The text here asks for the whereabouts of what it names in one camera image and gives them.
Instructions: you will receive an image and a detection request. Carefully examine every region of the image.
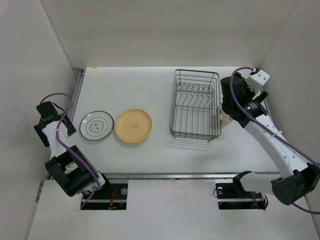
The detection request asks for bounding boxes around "white grey-ring flower plate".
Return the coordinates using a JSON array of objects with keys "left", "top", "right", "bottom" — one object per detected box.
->
[{"left": 79, "top": 110, "right": 115, "bottom": 141}]

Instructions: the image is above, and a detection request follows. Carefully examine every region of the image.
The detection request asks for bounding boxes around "yellow bear plate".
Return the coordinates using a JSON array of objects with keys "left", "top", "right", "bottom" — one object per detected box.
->
[{"left": 114, "top": 108, "right": 153, "bottom": 144}]

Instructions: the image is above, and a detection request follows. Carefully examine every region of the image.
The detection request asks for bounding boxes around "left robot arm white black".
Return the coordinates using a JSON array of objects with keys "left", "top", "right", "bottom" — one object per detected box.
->
[{"left": 34, "top": 101, "right": 114, "bottom": 199}]

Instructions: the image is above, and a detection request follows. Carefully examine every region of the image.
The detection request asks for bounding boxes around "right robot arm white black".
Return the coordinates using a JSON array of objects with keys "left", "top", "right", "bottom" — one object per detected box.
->
[{"left": 220, "top": 70, "right": 320, "bottom": 205}]

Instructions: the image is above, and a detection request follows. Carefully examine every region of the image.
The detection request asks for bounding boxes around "white cutlery holder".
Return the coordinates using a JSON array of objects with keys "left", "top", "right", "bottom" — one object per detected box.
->
[{"left": 217, "top": 104, "right": 233, "bottom": 128}]

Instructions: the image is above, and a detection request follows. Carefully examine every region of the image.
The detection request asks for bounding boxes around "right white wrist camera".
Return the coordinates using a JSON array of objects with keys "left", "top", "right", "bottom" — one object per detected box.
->
[{"left": 245, "top": 70, "right": 270, "bottom": 92}]

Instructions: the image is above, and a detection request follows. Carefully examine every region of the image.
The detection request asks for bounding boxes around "grey wire dish rack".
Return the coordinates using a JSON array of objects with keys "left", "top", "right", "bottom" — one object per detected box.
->
[{"left": 168, "top": 68, "right": 222, "bottom": 142}]

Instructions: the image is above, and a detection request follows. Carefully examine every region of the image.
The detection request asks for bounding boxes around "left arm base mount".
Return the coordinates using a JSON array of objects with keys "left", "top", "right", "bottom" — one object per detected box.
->
[{"left": 80, "top": 179, "right": 129, "bottom": 211}]

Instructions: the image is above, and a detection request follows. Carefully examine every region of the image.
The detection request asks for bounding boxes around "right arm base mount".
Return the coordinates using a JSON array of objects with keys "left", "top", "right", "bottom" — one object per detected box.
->
[{"left": 212, "top": 180, "right": 269, "bottom": 210}]

